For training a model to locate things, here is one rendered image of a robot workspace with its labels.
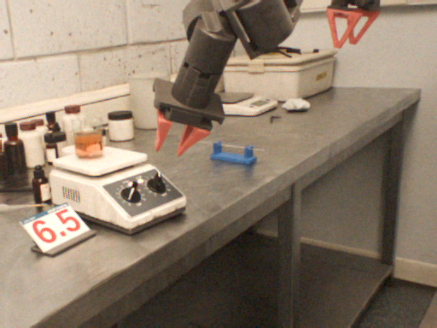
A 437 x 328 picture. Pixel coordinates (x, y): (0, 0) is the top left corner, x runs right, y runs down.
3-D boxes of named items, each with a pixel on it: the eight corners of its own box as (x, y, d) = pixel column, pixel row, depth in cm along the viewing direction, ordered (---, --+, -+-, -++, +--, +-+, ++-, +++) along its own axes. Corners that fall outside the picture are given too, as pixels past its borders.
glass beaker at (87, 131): (69, 160, 89) (63, 113, 86) (97, 154, 91) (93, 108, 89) (84, 166, 84) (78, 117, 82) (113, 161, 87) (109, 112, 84)
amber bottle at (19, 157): (21, 176, 112) (14, 125, 109) (2, 175, 114) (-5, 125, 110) (32, 170, 116) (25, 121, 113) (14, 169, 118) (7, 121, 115)
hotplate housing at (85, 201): (189, 212, 85) (187, 165, 83) (130, 237, 77) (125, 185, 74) (101, 188, 101) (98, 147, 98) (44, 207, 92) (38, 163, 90)
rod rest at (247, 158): (257, 161, 112) (257, 144, 111) (248, 165, 109) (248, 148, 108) (218, 155, 118) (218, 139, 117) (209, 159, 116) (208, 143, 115)
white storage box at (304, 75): (338, 88, 202) (340, 49, 198) (298, 103, 175) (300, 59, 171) (263, 86, 221) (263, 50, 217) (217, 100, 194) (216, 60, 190)
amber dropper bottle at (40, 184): (32, 204, 94) (26, 166, 92) (37, 198, 97) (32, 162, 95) (48, 203, 94) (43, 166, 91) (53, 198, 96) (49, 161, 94)
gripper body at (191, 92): (150, 88, 77) (166, 42, 73) (215, 104, 79) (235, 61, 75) (153, 112, 72) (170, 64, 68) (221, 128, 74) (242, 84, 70)
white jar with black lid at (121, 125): (123, 142, 137) (121, 115, 135) (104, 140, 141) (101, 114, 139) (139, 137, 142) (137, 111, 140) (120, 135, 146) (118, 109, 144)
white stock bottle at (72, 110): (60, 150, 133) (55, 108, 130) (73, 144, 138) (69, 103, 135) (79, 151, 131) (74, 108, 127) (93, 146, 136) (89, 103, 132)
